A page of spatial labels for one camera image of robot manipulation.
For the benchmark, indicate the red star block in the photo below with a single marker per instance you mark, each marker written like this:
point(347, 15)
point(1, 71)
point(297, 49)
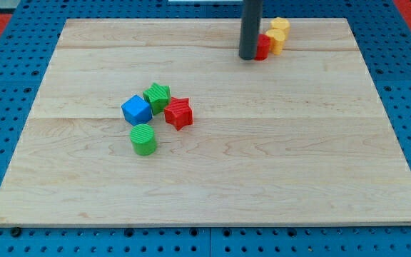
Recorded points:
point(178, 113)

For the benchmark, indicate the rear yellow block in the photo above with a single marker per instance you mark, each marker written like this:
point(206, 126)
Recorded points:
point(282, 24)

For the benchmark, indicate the red block behind rod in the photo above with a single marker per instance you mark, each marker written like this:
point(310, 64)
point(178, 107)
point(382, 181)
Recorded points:
point(263, 47)

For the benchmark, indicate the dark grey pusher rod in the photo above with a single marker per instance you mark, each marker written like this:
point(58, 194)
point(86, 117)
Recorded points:
point(252, 11)

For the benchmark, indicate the front yellow block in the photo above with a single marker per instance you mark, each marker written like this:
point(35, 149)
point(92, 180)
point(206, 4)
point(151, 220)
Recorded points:
point(277, 40)

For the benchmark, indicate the yellow block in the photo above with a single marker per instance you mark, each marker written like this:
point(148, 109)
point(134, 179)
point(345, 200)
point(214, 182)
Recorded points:
point(277, 40)
point(282, 24)

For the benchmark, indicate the blue cube block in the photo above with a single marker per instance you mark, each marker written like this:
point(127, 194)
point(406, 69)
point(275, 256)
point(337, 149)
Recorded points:
point(136, 111)

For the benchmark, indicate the wooden board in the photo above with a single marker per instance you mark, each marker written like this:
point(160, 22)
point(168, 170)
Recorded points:
point(299, 139)

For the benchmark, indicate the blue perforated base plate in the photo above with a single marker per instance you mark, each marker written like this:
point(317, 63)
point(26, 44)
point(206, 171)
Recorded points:
point(26, 47)

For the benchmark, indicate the green star block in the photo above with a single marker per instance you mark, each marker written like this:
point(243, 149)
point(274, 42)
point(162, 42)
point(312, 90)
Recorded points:
point(158, 96)

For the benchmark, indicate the green cylinder block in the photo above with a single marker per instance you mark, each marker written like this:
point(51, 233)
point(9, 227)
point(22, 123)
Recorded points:
point(143, 140)

